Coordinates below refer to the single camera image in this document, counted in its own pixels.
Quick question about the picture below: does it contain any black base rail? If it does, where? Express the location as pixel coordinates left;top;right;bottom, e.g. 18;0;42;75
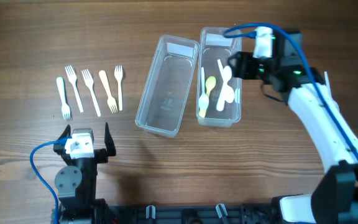
50;202;291;224

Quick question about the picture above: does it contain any cream yellow fork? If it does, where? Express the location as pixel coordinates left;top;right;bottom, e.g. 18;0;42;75
99;70;117;113

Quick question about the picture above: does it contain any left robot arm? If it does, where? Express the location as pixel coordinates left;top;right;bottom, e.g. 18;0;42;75
51;123;118;223

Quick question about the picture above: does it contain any white spoon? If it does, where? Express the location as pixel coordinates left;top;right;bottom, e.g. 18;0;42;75
216;65;234;111
217;59;234;103
324;71;333;99
199;67;209;111

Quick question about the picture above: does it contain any yellow spoon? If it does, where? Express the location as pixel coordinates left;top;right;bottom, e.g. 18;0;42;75
199;76;216;118

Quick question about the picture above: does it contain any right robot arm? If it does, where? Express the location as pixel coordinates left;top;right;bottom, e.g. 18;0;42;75
224;23;358;223

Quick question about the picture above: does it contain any clear container,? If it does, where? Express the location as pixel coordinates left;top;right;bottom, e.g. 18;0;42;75
135;35;199;138
196;27;242;127

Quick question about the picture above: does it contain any clear container, left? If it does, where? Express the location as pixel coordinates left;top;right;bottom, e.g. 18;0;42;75
135;35;199;138

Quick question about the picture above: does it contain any clear container, right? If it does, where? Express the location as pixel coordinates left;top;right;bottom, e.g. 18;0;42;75
196;27;242;127

